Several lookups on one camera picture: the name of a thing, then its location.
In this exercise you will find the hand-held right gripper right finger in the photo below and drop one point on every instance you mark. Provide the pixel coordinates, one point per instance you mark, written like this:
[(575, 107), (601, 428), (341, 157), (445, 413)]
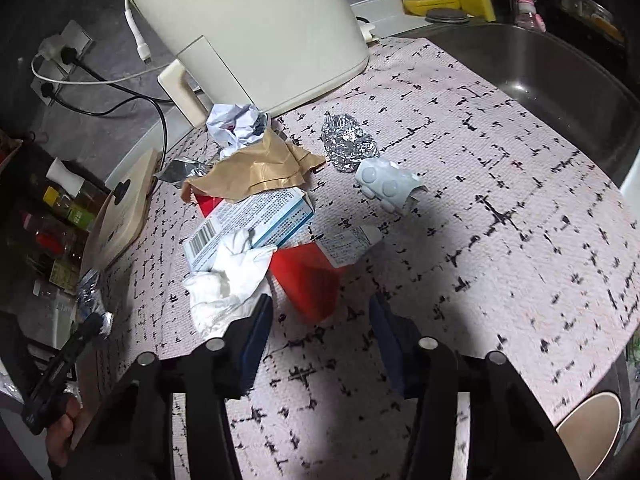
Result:
[(395, 345)]

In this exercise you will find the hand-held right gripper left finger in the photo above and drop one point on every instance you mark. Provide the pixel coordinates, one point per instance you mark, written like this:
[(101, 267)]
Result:
[(254, 332)]

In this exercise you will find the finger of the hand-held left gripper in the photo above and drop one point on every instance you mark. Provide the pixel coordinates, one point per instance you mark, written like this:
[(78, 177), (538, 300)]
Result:
[(85, 335)]

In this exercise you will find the white tissue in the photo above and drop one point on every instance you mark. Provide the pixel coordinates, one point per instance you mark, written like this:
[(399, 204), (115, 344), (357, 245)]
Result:
[(225, 285)]

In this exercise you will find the red cloth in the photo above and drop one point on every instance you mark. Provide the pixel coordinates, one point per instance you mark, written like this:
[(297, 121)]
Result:
[(305, 280)]

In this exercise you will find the blue white carton box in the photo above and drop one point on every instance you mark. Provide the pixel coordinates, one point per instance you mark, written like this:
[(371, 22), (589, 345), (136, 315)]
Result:
[(262, 215)]

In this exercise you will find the red plastic piece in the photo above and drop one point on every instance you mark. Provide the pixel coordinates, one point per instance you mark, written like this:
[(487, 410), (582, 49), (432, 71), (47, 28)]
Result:
[(206, 205)]

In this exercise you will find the brown paper bag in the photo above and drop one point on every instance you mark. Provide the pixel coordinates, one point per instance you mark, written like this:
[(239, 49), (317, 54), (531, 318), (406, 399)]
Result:
[(250, 170)]

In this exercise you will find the white blister tray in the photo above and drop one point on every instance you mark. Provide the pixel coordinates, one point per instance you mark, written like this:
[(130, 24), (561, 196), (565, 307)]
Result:
[(385, 182)]

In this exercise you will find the silver foil wrapper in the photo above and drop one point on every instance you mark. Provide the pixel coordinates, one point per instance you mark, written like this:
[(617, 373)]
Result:
[(175, 172)]

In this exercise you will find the beige trash bin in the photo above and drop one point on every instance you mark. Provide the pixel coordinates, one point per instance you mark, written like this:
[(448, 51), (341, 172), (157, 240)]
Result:
[(585, 425)]

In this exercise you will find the foil ball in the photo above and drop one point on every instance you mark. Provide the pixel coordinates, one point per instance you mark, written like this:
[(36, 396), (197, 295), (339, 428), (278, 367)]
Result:
[(347, 142)]

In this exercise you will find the white paper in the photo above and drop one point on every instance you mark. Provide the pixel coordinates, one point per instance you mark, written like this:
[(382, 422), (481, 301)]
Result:
[(235, 120)]

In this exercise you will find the person's left hand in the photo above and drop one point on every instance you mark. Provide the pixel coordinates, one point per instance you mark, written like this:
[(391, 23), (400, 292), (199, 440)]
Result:
[(60, 435)]

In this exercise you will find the crumpled clear plastic wrapper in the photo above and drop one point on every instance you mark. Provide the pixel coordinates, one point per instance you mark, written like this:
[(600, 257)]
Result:
[(90, 292)]

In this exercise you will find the patterned counter mat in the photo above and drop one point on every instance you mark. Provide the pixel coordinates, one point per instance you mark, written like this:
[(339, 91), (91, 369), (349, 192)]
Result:
[(475, 260)]

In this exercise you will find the row of seasoning jars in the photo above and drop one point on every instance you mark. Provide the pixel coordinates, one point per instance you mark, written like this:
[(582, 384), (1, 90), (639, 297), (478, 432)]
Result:
[(55, 220)]

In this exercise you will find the beige cutting board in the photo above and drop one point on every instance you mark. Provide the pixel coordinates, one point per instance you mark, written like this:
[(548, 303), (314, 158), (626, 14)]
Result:
[(125, 220)]

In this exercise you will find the white plug adapter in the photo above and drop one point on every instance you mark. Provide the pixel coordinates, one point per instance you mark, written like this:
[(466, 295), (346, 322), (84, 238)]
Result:
[(50, 49)]

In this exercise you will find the steel sink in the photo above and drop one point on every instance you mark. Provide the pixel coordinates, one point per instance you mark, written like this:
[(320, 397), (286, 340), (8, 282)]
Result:
[(560, 85)]

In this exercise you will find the cream air fryer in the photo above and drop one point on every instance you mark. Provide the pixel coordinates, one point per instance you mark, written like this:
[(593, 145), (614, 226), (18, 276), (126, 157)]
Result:
[(250, 20)]

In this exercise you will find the white power plug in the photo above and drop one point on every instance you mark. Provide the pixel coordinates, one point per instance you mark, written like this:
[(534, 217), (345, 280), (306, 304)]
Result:
[(366, 30)]

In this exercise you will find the round drain cover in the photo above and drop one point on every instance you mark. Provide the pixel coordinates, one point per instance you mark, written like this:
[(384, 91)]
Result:
[(446, 16)]

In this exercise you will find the yellow sponge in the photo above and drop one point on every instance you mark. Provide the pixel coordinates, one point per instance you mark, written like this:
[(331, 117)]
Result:
[(477, 6)]

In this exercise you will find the pink bottle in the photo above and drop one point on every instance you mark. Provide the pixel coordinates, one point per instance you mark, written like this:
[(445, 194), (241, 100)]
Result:
[(525, 5)]

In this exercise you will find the black dish rack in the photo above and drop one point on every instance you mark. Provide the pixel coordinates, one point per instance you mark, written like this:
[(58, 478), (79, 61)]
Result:
[(590, 10)]

